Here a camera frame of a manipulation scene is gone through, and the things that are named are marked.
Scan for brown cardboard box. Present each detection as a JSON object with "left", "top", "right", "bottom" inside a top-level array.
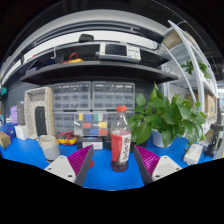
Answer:
[{"left": 0, "top": 130, "right": 12, "bottom": 150}]

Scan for beige perforated tray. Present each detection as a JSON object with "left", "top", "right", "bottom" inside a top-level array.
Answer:
[{"left": 23, "top": 86, "right": 55, "bottom": 140}]

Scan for green potted plant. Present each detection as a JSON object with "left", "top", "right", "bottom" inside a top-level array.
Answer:
[{"left": 128, "top": 82, "right": 208, "bottom": 149}]

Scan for white rack shelf unit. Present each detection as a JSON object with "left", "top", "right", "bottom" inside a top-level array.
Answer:
[{"left": 159, "top": 19, "right": 221, "bottom": 134}]

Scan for dark grey upright box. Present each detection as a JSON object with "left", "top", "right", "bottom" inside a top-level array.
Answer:
[{"left": 16, "top": 100, "right": 26, "bottom": 126}]

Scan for blue box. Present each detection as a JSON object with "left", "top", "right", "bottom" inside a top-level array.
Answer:
[{"left": 1, "top": 122, "right": 17, "bottom": 139}]

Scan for purple plastic object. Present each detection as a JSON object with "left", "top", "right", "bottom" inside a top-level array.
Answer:
[{"left": 9, "top": 105, "right": 19, "bottom": 125}]

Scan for clear bottle with red label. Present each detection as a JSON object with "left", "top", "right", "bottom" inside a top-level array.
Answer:
[{"left": 109, "top": 105, "right": 133, "bottom": 173}]

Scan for black speaker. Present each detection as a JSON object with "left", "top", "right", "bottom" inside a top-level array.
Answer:
[{"left": 34, "top": 105, "right": 48, "bottom": 137}]

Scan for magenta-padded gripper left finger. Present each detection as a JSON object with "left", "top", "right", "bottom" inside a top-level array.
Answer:
[{"left": 43, "top": 144, "right": 95, "bottom": 187}]

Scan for black stand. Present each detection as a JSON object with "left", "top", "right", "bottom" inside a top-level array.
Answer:
[{"left": 203, "top": 123, "right": 224, "bottom": 158}]

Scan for white adapter block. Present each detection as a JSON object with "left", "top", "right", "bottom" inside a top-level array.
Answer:
[{"left": 182, "top": 143, "right": 204, "bottom": 166}]

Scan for clear organizer box coloured parts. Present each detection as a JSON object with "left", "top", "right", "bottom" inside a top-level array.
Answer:
[{"left": 73, "top": 113, "right": 109, "bottom": 138}]

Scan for grey white mug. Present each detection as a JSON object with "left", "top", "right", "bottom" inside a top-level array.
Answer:
[{"left": 37, "top": 134, "right": 62, "bottom": 163}]

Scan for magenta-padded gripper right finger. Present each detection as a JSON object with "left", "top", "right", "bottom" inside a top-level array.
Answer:
[{"left": 132, "top": 143, "right": 183, "bottom": 187}]

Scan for small white box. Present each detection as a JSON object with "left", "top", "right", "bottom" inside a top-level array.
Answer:
[{"left": 14, "top": 124, "right": 30, "bottom": 141}]

